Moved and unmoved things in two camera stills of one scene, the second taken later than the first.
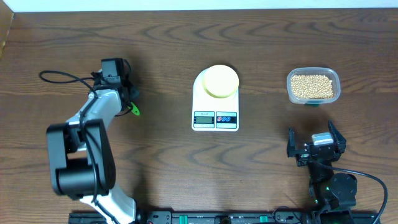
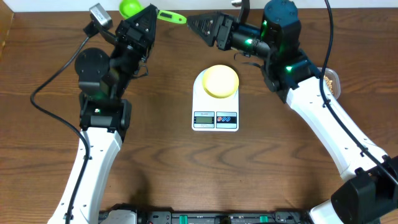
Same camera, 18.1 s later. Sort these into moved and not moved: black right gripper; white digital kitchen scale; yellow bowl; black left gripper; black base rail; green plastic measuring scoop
Moved: black left gripper; black right gripper; green plastic measuring scoop
Not moved: black base rail; yellow bowl; white digital kitchen scale
